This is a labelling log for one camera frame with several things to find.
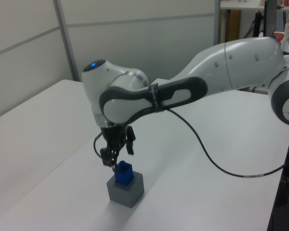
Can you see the black monitor stand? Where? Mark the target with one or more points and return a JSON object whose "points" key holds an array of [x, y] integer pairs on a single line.
{"points": [[258, 24]]}

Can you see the black table frame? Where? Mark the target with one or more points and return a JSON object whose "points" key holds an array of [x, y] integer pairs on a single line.
{"points": [[285, 192]]}

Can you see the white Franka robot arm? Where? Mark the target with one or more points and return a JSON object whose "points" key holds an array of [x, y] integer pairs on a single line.
{"points": [[231, 62]]}

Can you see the brown wooden panel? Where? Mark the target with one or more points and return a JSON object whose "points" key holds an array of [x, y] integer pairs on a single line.
{"points": [[233, 25]]}

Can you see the white desk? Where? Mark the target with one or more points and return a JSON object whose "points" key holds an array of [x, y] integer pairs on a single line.
{"points": [[245, 4]]}

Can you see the silver partition post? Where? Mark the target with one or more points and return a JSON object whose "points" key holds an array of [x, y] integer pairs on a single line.
{"points": [[218, 21], [67, 41]]}

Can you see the grey column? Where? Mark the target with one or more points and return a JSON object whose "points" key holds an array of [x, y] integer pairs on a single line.
{"points": [[270, 16]]}

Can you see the grey hollow cuboid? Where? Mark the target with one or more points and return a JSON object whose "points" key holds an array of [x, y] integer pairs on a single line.
{"points": [[128, 193]]}

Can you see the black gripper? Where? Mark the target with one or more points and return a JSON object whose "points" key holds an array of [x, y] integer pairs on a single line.
{"points": [[113, 134]]}

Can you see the blue block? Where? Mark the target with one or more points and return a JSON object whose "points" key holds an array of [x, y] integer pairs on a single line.
{"points": [[124, 174]]}

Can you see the red bowl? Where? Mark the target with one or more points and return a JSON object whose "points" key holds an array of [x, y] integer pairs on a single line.
{"points": [[279, 37]]}

